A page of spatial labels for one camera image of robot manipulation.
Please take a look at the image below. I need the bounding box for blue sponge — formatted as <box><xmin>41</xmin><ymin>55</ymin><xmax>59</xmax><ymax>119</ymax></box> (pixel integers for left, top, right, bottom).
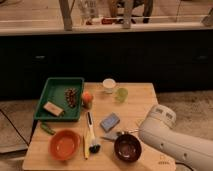
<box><xmin>100</xmin><ymin>113</ymin><xmax>120</xmax><ymax>132</ymax></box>

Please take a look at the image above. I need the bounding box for dark brown bowl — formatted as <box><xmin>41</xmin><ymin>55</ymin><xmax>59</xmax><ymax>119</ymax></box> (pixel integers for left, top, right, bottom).
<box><xmin>114</xmin><ymin>134</ymin><xmax>142</xmax><ymax>163</ymax></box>

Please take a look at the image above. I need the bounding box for metal spoon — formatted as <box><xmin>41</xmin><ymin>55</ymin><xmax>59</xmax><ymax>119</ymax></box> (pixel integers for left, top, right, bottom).
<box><xmin>116</xmin><ymin>129</ymin><xmax>139</xmax><ymax>136</ymax></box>

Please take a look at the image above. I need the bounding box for wooden block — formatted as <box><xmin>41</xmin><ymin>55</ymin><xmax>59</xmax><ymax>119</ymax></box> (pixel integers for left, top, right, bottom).
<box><xmin>43</xmin><ymin>102</ymin><xmax>64</xmax><ymax>116</ymax></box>

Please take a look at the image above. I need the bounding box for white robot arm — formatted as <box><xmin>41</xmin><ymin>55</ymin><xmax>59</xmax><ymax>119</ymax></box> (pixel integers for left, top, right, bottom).
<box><xmin>138</xmin><ymin>104</ymin><xmax>213</xmax><ymax>171</ymax></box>

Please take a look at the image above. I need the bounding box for bunch of red grapes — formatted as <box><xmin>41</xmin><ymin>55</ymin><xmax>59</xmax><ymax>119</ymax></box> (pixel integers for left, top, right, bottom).
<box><xmin>65</xmin><ymin>88</ymin><xmax>77</xmax><ymax>108</ymax></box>

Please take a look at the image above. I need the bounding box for green cucumber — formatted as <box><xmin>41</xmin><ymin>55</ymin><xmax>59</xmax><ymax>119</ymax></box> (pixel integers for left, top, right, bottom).
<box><xmin>40</xmin><ymin>123</ymin><xmax>55</xmax><ymax>135</ymax></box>

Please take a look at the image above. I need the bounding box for white paper cup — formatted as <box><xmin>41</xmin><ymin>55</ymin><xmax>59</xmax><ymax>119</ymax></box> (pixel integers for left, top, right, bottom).
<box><xmin>102</xmin><ymin>78</ymin><xmax>116</xmax><ymax>94</ymax></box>

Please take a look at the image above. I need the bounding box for orange peach fruit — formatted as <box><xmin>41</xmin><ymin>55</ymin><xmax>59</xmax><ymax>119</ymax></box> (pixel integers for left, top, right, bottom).
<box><xmin>82</xmin><ymin>91</ymin><xmax>93</xmax><ymax>109</ymax></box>

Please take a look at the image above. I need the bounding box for black floor cable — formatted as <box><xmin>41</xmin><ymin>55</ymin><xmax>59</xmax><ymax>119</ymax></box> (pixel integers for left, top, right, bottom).
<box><xmin>175</xmin><ymin>161</ymin><xmax>195</xmax><ymax>171</ymax></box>

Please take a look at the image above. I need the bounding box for black left cable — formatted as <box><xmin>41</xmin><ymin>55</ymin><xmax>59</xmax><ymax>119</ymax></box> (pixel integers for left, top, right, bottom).
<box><xmin>0</xmin><ymin>108</ymin><xmax>30</xmax><ymax>147</ymax></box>

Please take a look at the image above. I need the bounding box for yellow banana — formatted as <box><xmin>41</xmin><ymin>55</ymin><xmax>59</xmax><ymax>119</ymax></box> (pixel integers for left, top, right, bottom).
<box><xmin>83</xmin><ymin>131</ymin><xmax>90</xmax><ymax>160</ymax></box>

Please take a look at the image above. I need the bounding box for orange bowl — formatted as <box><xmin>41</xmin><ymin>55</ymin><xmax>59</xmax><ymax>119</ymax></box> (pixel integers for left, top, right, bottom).
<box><xmin>49</xmin><ymin>129</ymin><xmax>81</xmax><ymax>161</ymax></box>

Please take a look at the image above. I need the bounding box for green translucent cup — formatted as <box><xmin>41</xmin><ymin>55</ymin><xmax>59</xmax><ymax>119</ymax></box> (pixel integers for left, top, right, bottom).
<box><xmin>116</xmin><ymin>88</ymin><xmax>128</xmax><ymax>103</ymax></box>

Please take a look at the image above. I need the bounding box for grey cloth piece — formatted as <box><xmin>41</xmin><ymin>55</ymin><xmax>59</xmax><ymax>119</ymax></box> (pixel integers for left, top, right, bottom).
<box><xmin>102</xmin><ymin>132</ymin><xmax>119</xmax><ymax>141</ymax></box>

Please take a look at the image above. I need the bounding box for green plastic tray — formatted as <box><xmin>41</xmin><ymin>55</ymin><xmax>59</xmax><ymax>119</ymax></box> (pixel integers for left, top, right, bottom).
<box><xmin>34</xmin><ymin>77</ymin><xmax>84</xmax><ymax>122</ymax></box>

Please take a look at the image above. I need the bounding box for black white dish brush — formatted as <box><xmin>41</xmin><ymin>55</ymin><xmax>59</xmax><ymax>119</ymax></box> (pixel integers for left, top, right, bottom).
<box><xmin>87</xmin><ymin>112</ymin><xmax>101</xmax><ymax>154</ymax></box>

